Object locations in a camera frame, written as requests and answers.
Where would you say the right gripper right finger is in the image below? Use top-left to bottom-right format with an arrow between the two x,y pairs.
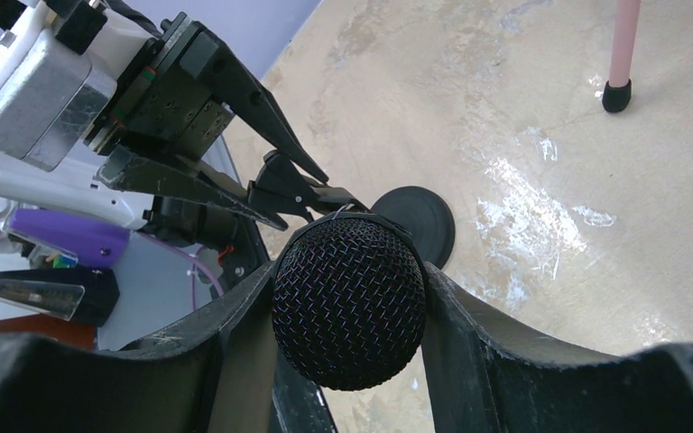
422,266 -> 693,432

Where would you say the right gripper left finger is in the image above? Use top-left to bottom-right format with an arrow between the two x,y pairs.
0,263 -> 277,432

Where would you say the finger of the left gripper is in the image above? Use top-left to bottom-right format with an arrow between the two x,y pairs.
180,30 -> 329,183
96,146 -> 288,231

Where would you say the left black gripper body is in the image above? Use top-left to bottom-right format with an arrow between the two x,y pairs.
86,14 -> 236,164

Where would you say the black microphone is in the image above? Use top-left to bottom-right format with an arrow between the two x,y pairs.
271,211 -> 428,392

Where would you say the black microphone desk stand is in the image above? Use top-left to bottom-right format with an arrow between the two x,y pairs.
246,150 -> 457,270

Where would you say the pink tripod music stand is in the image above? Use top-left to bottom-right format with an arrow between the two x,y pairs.
602,0 -> 642,114

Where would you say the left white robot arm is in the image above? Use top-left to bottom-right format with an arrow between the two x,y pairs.
0,1 -> 328,254

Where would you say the purple bottle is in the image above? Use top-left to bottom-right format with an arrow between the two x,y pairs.
0,207 -> 130,268

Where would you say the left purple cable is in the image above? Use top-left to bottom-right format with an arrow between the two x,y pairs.
137,233 -> 226,312

